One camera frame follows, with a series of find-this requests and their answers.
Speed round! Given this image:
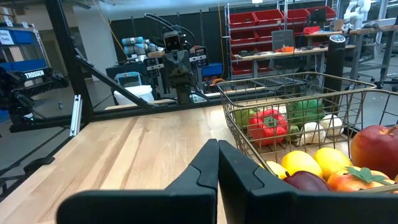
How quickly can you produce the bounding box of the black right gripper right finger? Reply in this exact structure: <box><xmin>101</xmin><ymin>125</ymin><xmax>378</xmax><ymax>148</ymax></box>
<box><xmin>218</xmin><ymin>139</ymin><xmax>398</xmax><ymax>224</ymax></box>

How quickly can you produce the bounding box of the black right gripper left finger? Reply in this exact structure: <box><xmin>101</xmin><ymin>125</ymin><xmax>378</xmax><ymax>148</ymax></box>
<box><xmin>55</xmin><ymin>138</ymin><xmax>220</xmax><ymax>224</ymax></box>

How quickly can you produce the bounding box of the dark red pomegranate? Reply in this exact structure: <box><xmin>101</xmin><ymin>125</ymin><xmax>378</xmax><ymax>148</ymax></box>
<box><xmin>283</xmin><ymin>170</ymin><xmax>332</xmax><ymax>192</ymax></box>

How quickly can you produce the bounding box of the red bell pepper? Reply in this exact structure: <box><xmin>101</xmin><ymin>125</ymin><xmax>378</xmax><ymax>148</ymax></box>
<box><xmin>248</xmin><ymin>108</ymin><xmax>289</xmax><ymax>147</ymax></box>

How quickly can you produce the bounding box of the gold wire basket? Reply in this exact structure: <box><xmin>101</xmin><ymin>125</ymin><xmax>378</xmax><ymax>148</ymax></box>
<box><xmin>225</xmin><ymin>88</ymin><xmax>398</xmax><ymax>195</ymax></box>
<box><xmin>216</xmin><ymin>71</ymin><xmax>377</xmax><ymax>150</ymax></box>

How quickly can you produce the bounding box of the orange persimmon green calyx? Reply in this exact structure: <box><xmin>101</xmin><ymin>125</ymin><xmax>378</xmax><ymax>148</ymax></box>
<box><xmin>326</xmin><ymin>166</ymin><xmax>398</xmax><ymax>193</ymax></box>

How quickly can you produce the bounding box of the light green chayote squash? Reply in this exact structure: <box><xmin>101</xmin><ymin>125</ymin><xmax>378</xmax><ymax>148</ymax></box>
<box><xmin>233</xmin><ymin>108</ymin><xmax>259</xmax><ymax>130</ymax></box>

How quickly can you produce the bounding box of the green bell pepper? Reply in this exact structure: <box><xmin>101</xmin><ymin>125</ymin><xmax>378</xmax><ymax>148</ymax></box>
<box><xmin>285</xmin><ymin>98</ymin><xmax>326</xmax><ymax>128</ymax></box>

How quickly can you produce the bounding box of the red yellow apple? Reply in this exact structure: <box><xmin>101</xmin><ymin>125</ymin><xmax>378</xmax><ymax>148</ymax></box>
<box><xmin>350</xmin><ymin>124</ymin><xmax>398</xmax><ymax>180</ymax></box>

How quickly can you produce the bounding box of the blue plastic storage bin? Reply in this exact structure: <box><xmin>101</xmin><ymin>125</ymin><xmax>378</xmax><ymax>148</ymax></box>
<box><xmin>9</xmin><ymin>29</ymin><xmax>37</xmax><ymax>45</ymax></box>
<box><xmin>0</xmin><ymin>58</ymin><xmax>47</xmax><ymax>72</ymax></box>
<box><xmin>201</xmin><ymin>63</ymin><xmax>224</xmax><ymax>78</ymax></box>

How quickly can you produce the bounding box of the light blue framed box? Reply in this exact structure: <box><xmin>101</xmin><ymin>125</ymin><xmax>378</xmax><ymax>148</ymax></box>
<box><xmin>114</xmin><ymin>72</ymin><xmax>142</xmax><ymax>88</ymax></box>

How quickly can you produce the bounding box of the white plastic tub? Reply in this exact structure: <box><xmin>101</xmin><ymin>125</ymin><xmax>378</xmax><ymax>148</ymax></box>
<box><xmin>113</xmin><ymin>85</ymin><xmax>155</xmax><ymax>106</ymax></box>

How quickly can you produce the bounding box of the metal shelf rack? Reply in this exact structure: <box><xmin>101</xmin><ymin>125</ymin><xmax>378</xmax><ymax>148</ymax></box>
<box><xmin>224</xmin><ymin>1</ymin><xmax>340</xmax><ymax>80</ymax></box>

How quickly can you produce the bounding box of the red plastic storage bin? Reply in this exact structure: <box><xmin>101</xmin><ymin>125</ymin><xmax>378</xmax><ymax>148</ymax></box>
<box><xmin>254</xmin><ymin>27</ymin><xmax>274</xmax><ymax>41</ymax></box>
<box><xmin>231</xmin><ymin>60</ymin><xmax>254</xmax><ymax>75</ymax></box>
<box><xmin>229</xmin><ymin>29</ymin><xmax>257</xmax><ymax>43</ymax></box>
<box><xmin>281</xmin><ymin>8</ymin><xmax>312</xmax><ymax>24</ymax></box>
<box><xmin>253</xmin><ymin>8</ymin><xmax>285</xmax><ymax>26</ymax></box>
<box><xmin>306</xmin><ymin>5</ymin><xmax>337</xmax><ymax>20</ymax></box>
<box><xmin>229</xmin><ymin>11</ymin><xmax>258</xmax><ymax>29</ymax></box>

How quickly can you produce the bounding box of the grey panel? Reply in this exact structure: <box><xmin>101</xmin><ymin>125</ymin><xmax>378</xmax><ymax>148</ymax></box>
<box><xmin>271</xmin><ymin>29</ymin><xmax>295</xmax><ymax>52</ymax></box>

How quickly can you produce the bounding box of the wooden workbench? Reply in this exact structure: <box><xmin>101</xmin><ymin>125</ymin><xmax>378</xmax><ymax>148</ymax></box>
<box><xmin>306</xmin><ymin>24</ymin><xmax>398</xmax><ymax>38</ymax></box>
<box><xmin>233</xmin><ymin>45</ymin><xmax>357</xmax><ymax>78</ymax></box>

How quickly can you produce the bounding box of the black cylinder device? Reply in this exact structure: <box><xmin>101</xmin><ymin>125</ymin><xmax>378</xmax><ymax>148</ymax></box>
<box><xmin>324</xmin><ymin>34</ymin><xmax>346</xmax><ymax>93</ymax></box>

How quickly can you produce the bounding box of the black office chair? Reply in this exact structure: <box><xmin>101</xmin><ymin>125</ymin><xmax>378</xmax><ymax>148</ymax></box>
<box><xmin>374</xmin><ymin>62</ymin><xmax>398</xmax><ymax>93</ymax></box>

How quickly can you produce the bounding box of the black cable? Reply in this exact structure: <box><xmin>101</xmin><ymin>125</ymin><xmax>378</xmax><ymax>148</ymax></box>
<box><xmin>143</xmin><ymin>12</ymin><xmax>196</xmax><ymax>41</ymax></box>

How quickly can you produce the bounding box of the yellow hanging cable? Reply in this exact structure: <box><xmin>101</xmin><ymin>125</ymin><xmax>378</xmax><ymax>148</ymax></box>
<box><xmin>216</xmin><ymin>0</ymin><xmax>225</xmax><ymax>78</ymax></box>
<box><xmin>91</xmin><ymin>0</ymin><xmax>128</xmax><ymax>58</ymax></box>

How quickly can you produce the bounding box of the black metal table frame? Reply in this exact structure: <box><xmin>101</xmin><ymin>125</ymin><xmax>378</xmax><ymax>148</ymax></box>
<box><xmin>0</xmin><ymin>0</ymin><xmax>218</xmax><ymax>200</ymax></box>

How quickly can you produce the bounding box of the silver aluminium bracket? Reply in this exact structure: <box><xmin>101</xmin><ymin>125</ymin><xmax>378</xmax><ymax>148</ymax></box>
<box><xmin>70</xmin><ymin>94</ymin><xmax>83</xmax><ymax>138</ymax></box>

